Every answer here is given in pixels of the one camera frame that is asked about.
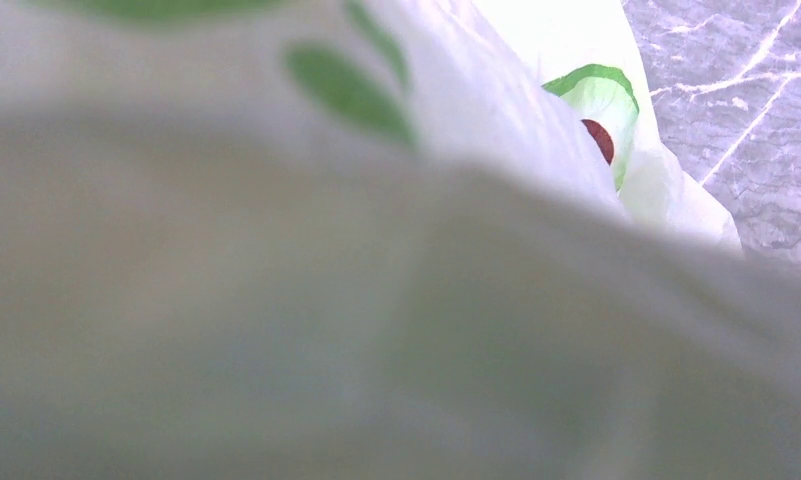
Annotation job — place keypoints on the pale green plastic bag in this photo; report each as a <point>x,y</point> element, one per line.
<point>368,240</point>

